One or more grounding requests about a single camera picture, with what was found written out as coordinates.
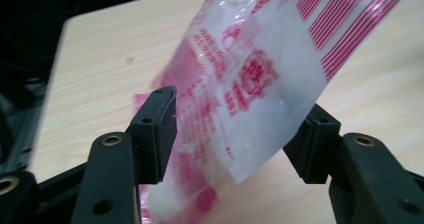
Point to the pink and white plastic bag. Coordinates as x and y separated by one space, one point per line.
260 84

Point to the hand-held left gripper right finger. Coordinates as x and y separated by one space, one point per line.
363 177

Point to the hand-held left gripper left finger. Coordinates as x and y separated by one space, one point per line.
113 177

